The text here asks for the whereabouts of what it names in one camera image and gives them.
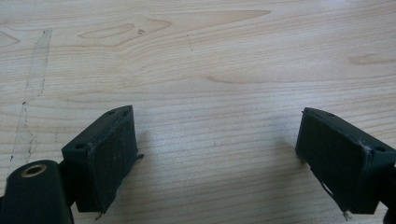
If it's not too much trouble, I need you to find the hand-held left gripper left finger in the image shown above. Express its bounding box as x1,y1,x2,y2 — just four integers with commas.
61,105,145,221

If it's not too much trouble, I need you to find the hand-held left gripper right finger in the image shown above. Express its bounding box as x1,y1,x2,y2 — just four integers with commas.
294,106,396,222

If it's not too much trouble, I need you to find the clear tape strip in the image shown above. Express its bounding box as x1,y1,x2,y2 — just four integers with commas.
8,28,54,162

